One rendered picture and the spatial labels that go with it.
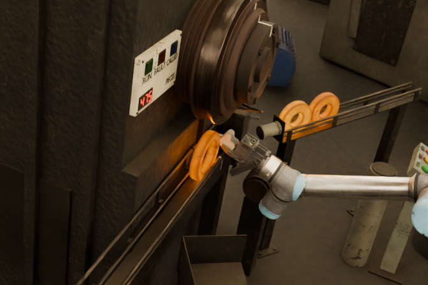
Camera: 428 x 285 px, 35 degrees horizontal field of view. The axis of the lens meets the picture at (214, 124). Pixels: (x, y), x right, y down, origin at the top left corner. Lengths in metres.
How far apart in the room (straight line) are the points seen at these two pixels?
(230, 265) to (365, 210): 1.06
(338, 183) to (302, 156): 1.42
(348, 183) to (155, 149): 0.77
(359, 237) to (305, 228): 0.35
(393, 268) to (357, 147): 1.11
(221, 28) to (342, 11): 3.03
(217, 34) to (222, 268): 0.72
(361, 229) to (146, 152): 1.32
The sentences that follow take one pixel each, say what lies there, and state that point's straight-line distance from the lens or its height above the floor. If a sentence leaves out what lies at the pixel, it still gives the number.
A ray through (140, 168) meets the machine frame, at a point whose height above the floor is 0.87.
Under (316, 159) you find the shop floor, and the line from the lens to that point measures 3.92.
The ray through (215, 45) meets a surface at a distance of 2.02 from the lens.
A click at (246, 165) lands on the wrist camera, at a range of 2.44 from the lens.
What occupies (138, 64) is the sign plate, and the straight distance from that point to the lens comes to 1.83.
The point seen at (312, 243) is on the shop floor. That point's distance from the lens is 3.30.
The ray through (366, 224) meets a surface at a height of 0.25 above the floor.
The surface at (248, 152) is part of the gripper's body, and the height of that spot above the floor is 0.75.
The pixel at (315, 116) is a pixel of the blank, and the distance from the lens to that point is 2.86.
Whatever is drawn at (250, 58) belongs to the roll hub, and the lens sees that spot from 2.08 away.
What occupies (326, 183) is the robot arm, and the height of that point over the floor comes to 0.66.
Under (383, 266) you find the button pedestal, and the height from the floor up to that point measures 0.03.
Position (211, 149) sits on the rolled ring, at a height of 0.75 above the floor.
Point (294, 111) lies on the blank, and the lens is 2.75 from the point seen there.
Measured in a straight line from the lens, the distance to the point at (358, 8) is 4.93.
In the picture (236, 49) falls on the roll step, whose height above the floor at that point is 1.20.
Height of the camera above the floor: 2.03
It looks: 30 degrees down
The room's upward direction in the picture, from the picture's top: 10 degrees clockwise
